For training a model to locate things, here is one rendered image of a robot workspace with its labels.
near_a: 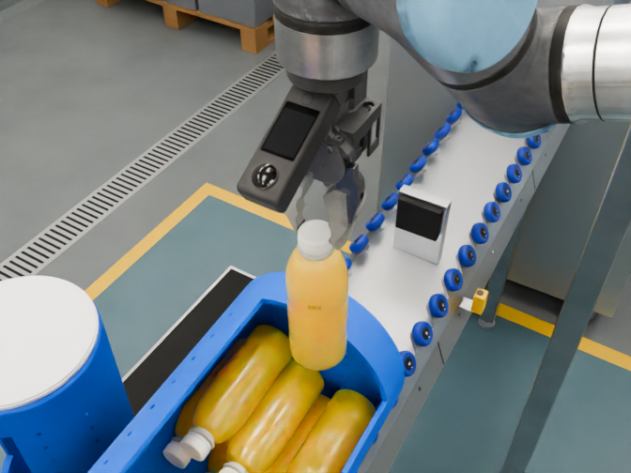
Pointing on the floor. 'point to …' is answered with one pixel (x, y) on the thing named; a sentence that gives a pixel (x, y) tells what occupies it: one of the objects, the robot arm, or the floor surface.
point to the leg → (499, 282)
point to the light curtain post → (576, 310)
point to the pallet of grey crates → (264, 20)
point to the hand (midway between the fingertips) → (315, 236)
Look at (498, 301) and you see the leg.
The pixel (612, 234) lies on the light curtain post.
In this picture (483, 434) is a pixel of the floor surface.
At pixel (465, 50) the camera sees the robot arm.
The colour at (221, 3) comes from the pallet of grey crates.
